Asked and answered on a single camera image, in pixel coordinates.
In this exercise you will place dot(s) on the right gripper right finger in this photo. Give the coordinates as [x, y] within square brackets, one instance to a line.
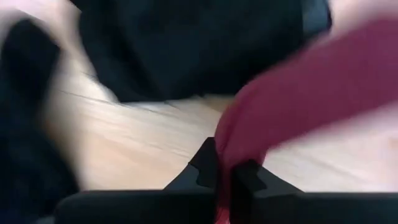
[311, 208]

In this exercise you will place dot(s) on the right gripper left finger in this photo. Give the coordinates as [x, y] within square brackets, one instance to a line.
[140, 207]

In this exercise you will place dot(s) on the red garment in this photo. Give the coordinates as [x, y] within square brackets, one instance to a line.
[295, 93]

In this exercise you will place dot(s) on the small black garment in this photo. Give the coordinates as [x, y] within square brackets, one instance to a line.
[186, 46]

